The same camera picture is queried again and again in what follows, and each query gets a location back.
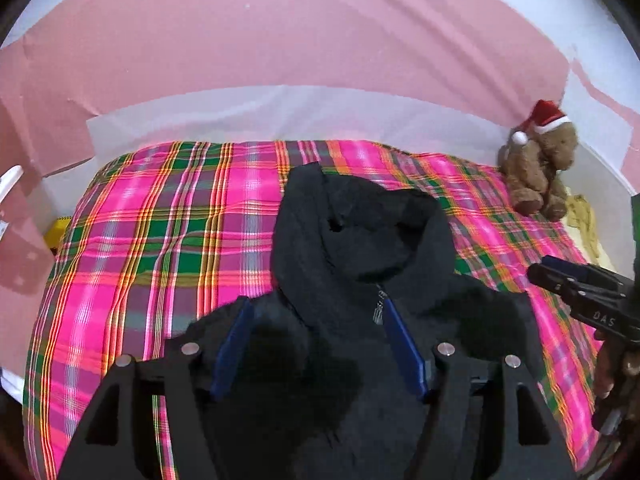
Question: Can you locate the black puffer jacket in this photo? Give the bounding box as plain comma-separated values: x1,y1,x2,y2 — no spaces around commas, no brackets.
198,164,546,479

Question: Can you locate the yellow cloth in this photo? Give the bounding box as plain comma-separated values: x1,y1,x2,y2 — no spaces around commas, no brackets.
562,195,614,270

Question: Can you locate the brown teddy bear santa hat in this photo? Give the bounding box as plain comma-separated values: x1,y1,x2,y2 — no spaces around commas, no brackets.
498,100,578,222

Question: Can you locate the person right hand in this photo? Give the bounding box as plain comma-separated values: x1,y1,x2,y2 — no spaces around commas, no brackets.
590,328,640,434

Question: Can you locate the pink plaid bed sheet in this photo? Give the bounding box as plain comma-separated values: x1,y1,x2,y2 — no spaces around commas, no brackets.
23,141,598,479

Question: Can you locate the white shelf board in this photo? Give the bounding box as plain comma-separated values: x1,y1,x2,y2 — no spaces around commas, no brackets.
0,165,24,203

